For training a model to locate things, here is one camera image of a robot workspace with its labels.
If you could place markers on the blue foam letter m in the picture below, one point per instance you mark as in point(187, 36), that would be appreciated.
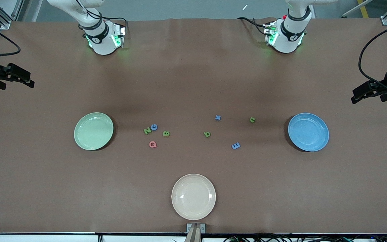
point(238, 145)

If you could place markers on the blue foam letter G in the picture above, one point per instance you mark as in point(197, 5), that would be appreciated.
point(152, 127)

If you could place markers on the pink foam letter Q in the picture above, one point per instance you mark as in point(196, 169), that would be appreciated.
point(150, 144)

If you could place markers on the green foam lowercase b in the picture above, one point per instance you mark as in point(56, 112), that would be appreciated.
point(209, 134)

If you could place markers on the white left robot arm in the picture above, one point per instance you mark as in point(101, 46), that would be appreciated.
point(286, 37)

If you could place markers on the blue plate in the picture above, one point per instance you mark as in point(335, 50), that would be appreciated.
point(308, 132)

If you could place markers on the light green plate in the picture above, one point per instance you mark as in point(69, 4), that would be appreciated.
point(93, 131)

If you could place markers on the brown table cover sheet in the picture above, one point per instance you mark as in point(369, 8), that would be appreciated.
point(193, 84)

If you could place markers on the beige plate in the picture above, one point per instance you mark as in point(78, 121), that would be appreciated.
point(193, 197)

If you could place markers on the white table edge rail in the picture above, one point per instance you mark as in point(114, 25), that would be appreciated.
point(29, 238)

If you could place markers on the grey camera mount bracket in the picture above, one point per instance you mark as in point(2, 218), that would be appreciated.
point(196, 232)

